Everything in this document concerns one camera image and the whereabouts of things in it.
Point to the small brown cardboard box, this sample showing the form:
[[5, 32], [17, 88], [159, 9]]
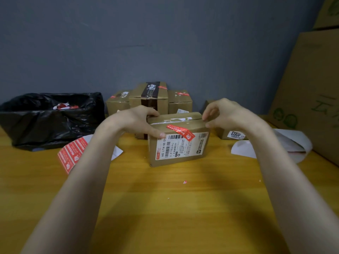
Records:
[[180, 104], [116, 105], [159, 128]]

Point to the long brown cardboard box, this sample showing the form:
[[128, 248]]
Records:
[[221, 134]]

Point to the red sticker label strip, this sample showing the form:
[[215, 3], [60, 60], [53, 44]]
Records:
[[71, 153]]

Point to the person's right forearm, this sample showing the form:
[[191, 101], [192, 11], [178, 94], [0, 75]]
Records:
[[294, 198]]

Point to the white end label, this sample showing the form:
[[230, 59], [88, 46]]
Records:
[[235, 134]]

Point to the large green printed carton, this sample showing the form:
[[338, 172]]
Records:
[[328, 13], [310, 89]]

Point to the white shipping label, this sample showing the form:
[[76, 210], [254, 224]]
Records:
[[185, 150]]

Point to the person's left forearm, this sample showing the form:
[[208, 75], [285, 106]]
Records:
[[74, 195]]

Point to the black plastic trash bag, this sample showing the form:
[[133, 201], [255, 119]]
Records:
[[47, 129]]

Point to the person's right hand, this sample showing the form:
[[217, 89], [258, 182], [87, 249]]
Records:
[[233, 116]]

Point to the person's left hand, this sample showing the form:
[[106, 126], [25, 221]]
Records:
[[132, 121]]

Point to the white backing paper strip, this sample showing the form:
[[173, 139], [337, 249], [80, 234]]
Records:
[[295, 142]]

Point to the white printed price label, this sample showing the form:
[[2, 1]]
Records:
[[182, 111]]

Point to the box with black tape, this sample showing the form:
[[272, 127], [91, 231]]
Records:
[[135, 94]]

